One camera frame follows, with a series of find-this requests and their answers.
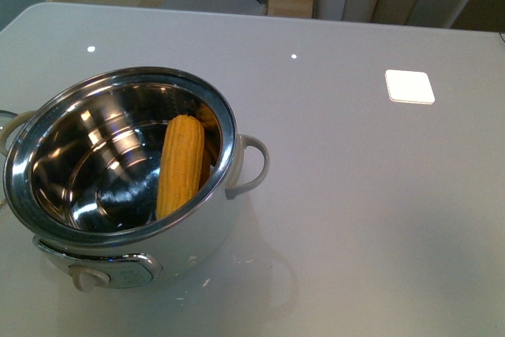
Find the yellow corn cob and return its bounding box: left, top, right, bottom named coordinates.
left=155, top=114, right=204, bottom=220

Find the glass pot lid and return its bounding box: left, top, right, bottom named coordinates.
left=0, top=110, right=17, bottom=156

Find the white electric cooking pot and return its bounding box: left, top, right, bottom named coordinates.
left=2, top=67, right=270, bottom=291

